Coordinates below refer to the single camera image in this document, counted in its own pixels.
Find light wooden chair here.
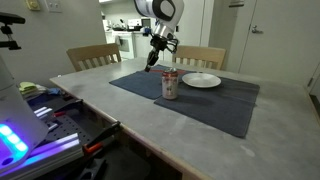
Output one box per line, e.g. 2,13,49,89
172,45,226,70
66,43,122,71

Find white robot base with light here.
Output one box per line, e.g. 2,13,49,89
0,57,48,173

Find dark blue right placemat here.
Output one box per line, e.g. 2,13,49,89
155,78,260,138

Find white door with handle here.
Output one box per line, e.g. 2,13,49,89
240,0,320,87

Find white kitchen stove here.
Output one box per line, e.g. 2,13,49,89
112,31,135,59

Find white wall light switch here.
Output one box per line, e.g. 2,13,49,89
45,0,62,13

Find dark blue placemat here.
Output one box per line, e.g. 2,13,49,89
155,78,260,138
110,65,188,100

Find yellow wall thermostat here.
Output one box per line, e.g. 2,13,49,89
26,0,40,11

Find black and orange clamp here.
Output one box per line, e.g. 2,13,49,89
82,122,120,154

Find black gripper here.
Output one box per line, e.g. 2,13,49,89
145,35,179,72

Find dark blue left placemat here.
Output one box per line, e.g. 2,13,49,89
110,65,188,100

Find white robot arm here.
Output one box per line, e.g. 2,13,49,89
134,0,184,72

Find stack of cloths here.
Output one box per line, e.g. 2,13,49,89
19,82,47,99

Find light wooden chair left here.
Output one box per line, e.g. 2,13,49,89
66,43,122,71

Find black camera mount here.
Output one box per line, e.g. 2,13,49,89
0,12,26,50

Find red and silver soda can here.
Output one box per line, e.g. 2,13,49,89
162,73,178,100

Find white round plate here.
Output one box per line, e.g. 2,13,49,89
182,73,221,88

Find light wooden chair right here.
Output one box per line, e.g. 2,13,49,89
172,45,226,70

